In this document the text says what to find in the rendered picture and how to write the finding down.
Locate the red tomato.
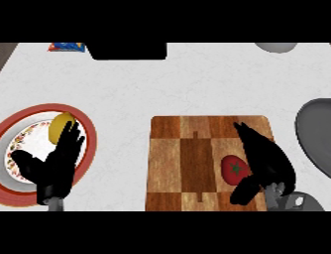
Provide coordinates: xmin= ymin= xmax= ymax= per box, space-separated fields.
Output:
xmin=220 ymin=154 xmax=252 ymax=187

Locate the blue and red packet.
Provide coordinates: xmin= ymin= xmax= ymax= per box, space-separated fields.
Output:
xmin=47 ymin=42 xmax=85 ymax=54

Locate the grey bowl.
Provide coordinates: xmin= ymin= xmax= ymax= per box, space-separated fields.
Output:
xmin=252 ymin=42 xmax=300 ymax=55

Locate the wooden checkered cutting board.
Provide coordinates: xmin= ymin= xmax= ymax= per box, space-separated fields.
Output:
xmin=143 ymin=115 xmax=276 ymax=212

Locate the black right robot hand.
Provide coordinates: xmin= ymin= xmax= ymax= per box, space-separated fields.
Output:
xmin=229 ymin=121 xmax=297 ymax=206

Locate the yellow lemon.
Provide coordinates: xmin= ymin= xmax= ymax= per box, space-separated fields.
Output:
xmin=47 ymin=111 xmax=80 ymax=146

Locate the black appliance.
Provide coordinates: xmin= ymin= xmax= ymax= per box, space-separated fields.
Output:
xmin=84 ymin=42 xmax=168 ymax=62

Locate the white floral plate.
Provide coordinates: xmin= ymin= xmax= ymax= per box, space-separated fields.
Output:
xmin=0 ymin=111 xmax=88 ymax=192

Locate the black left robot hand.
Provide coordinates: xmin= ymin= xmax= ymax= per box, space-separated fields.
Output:
xmin=9 ymin=120 xmax=85 ymax=206

